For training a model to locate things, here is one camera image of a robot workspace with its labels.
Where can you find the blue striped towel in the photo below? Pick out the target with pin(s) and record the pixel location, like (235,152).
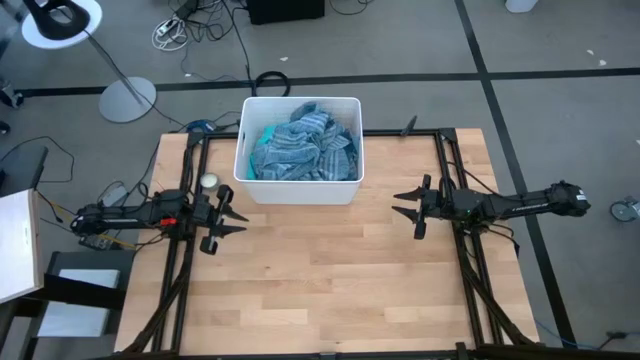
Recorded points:
(305,150)

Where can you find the teal cloth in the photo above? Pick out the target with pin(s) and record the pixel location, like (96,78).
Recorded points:
(267,134)

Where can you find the white plastic laundry basket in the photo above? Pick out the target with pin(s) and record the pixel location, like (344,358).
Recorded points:
(300,192)

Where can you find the white container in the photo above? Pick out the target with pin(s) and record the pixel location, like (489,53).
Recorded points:
(520,5)

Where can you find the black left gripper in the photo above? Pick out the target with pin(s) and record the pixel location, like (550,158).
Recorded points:
(205,210)

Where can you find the black chair seat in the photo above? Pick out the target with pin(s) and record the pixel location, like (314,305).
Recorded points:
(22,167)

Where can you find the white board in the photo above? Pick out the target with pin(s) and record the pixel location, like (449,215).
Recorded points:
(17,245)

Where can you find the grey caster wheel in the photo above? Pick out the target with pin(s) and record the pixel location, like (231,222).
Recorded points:
(622,210)

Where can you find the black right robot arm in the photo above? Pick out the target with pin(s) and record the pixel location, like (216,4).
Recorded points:
(520,202)

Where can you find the white round floor stand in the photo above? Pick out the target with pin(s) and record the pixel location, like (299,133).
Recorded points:
(127,102)

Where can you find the black aluminium frame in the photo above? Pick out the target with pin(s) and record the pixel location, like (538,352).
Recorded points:
(197,150)

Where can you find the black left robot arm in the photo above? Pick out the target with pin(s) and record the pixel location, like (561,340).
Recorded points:
(125,215)

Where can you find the white tape roll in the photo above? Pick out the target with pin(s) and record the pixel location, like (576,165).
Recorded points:
(209,180)

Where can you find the small grey box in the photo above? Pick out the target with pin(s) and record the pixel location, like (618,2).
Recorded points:
(114,195)

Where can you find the black shelf unit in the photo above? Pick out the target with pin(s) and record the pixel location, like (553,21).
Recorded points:
(85,292)

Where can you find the black box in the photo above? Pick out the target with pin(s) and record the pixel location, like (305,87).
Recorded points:
(285,10)

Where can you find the white power strip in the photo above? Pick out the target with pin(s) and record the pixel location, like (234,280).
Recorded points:
(167,30)

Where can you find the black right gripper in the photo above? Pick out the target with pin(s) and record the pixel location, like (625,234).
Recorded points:
(440,204)

